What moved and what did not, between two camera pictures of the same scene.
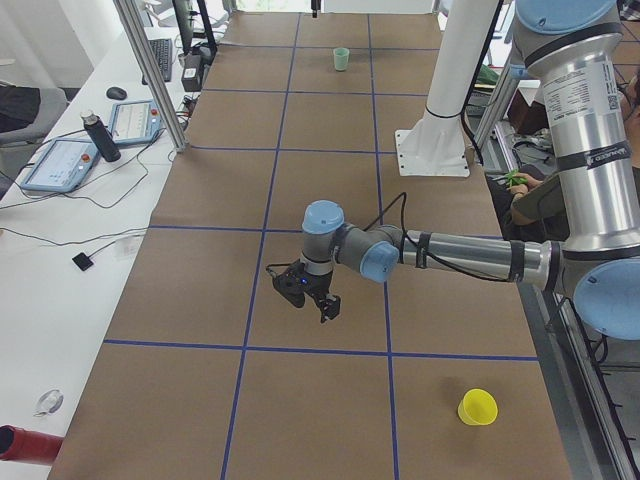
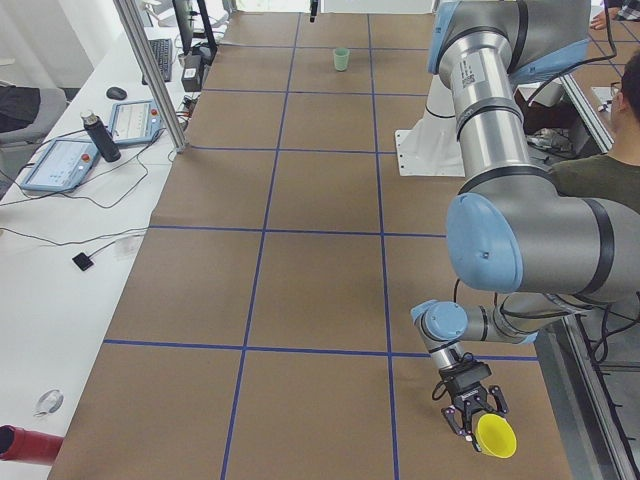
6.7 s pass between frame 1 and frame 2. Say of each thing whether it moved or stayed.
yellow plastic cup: moved
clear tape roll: stayed
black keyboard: stayed
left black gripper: moved
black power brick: stayed
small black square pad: stayed
